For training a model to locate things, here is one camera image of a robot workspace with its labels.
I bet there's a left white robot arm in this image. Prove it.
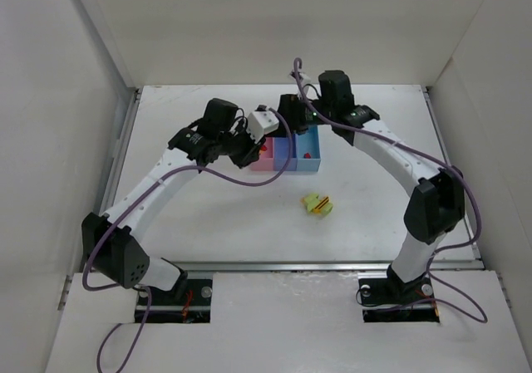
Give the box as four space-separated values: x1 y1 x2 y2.
81 98 286 299

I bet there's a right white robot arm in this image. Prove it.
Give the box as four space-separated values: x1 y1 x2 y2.
278 70 465 304

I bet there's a dark blue container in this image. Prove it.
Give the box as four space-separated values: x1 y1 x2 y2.
273 135 297 172

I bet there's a light blue container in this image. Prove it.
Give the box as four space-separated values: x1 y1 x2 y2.
295 126 321 173

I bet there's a pink container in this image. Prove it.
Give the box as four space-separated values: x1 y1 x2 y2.
249 138 274 171

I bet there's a green yellow lego cluster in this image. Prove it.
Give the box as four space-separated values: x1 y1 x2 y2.
301 193 333 216

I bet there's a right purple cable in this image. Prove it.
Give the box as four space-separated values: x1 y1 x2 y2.
290 57 488 323

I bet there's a purple cable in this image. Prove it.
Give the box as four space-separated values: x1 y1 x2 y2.
290 57 488 323
81 106 293 373

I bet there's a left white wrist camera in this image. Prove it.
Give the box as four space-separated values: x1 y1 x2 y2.
246 105 279 137

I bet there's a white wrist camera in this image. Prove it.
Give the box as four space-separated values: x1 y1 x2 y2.
246 105 279 137
288 71 312 87

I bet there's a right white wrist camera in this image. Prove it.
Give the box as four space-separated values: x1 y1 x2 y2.
288 71 312 87

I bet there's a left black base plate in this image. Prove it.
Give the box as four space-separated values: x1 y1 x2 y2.
145 275 213 324

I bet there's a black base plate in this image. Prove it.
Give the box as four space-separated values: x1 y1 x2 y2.
356 277 440 323
145 275 213 324

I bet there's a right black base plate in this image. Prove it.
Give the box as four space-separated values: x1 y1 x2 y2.
356 277 440 323

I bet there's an aluminium front rail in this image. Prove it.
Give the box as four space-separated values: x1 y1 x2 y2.
175 259 485 272

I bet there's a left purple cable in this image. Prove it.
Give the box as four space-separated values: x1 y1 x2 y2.
81 106 293 373

